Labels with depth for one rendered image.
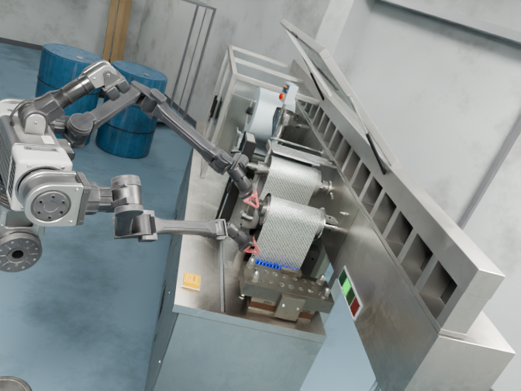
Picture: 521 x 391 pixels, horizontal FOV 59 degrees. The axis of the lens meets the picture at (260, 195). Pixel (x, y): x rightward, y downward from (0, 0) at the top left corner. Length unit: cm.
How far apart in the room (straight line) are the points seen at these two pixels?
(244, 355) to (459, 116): 269
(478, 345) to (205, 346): 108
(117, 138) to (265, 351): 358
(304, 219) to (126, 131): 340
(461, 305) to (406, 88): 317
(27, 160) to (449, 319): 115
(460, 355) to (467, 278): 24
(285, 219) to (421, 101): 247
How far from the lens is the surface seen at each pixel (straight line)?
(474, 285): 131
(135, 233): 168
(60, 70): 497
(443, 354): 142
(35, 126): 143
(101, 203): 129
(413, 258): 160
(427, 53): 430
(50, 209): 126
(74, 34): 888
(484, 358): 149
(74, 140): 174
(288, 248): 208
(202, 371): 214
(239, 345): 205
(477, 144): 393
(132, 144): 522
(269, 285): 196
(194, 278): 202
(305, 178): 221
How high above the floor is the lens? 208
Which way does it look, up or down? 23 degrees down
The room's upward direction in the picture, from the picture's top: 21 degrees clockwise
